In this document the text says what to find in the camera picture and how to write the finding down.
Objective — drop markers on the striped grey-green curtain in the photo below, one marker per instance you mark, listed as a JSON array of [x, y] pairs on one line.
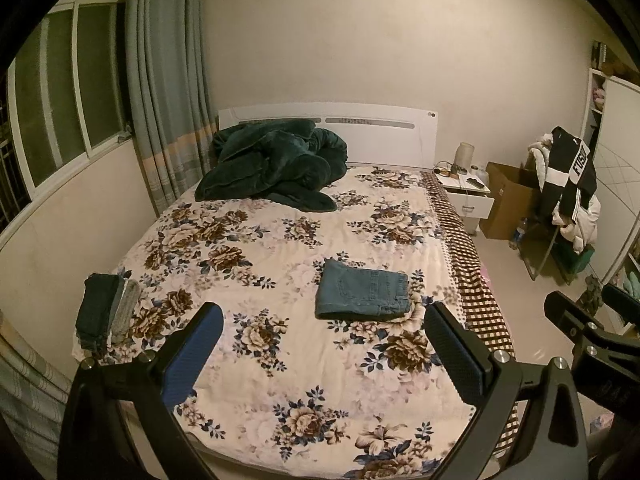
[[167, 85]]

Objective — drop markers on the white framed window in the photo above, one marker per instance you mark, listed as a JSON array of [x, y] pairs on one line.
[[65, 90]]

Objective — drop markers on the brown cardboard box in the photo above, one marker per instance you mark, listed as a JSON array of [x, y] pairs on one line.
[[510, 200]]

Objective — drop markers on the dark green blanket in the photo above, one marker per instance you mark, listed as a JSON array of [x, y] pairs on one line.
[[270, 165]]

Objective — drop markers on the floral bedsheet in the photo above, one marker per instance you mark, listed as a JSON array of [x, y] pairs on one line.
[[280, 270]]

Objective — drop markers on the plastic water bottle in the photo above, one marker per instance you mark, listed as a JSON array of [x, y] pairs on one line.
[[518, 235]]

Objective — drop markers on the white nightstand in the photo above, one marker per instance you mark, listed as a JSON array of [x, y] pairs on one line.
[[470, 202]]

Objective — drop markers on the white padded jacket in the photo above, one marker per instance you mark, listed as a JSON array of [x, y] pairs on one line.
[[587, 230]]

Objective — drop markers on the teal storage box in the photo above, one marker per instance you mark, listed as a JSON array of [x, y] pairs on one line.
[[582, 260]]

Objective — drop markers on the blue jeans pants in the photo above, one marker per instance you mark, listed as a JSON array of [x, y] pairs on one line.
[[362, 290]]

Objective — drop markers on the white wardrobe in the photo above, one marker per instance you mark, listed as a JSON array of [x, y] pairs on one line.
[[617, 160]]

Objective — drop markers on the light grey folded pants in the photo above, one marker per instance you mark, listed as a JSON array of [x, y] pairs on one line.
[[131, 300]]

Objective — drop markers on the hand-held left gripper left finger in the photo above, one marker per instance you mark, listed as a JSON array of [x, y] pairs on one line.
[[192, 355]]

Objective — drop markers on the striped cloth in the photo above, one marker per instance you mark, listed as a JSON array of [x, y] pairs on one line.
[[30, 400]]

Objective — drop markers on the black and white jacket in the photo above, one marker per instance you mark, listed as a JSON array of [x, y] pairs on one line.
[[570, 175]]

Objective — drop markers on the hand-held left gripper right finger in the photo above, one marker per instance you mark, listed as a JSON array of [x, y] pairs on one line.
[[452, 355]]

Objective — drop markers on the black phone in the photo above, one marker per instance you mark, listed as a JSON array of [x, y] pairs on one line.
[[475, 183]]

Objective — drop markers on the white bed headboard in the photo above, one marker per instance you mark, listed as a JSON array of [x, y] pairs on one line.
[[380, 130]]

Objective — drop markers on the pair of dark slippers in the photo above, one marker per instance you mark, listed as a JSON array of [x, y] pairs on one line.
[[593, 292]]

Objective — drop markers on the metal frame chair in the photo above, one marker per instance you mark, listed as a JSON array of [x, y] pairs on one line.
[[545, 255]]

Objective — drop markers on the dark folded pants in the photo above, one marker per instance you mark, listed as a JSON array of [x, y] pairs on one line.
[[97, 310]]

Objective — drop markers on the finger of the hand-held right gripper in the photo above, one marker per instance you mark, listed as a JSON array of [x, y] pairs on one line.
[[570, 312], [622, 296]]

